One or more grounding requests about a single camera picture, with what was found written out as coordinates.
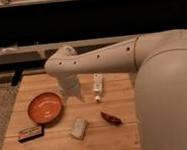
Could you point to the white tube with cap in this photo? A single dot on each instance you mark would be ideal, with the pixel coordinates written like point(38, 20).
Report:
point(97, 86)

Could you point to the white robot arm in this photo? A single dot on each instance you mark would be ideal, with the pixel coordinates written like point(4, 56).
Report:
point(159, 61)

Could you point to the black and orange box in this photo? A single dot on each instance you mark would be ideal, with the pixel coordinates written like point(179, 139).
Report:
point(30, 133)

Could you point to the orange ceramic bowl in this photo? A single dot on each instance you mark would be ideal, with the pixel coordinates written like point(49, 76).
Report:
point(45, 108)

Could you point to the dried red chili pepper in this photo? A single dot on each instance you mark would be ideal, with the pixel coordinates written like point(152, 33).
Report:
point(111, 119)

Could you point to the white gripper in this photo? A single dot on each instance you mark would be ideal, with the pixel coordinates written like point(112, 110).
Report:
point(70, 85)

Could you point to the white sponge block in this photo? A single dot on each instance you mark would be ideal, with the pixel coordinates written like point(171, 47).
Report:
point(79, 128)

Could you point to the grey metal shelf rail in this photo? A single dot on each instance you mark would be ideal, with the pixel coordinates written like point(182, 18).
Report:
point(40, 51)

